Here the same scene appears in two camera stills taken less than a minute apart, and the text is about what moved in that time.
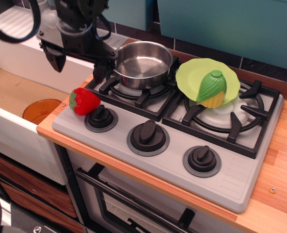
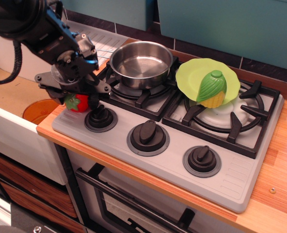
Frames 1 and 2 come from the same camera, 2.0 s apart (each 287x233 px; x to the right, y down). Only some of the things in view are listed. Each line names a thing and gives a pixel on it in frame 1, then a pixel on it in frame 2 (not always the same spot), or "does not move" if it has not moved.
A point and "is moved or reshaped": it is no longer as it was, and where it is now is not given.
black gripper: [74, 34] -> [74, 71]
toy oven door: [110, 201] does not move
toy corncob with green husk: [212, 90] does not move
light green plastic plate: [190, 74] does not move
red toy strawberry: [83, 101] is moved or reshaped
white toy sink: [18, 74] does not move
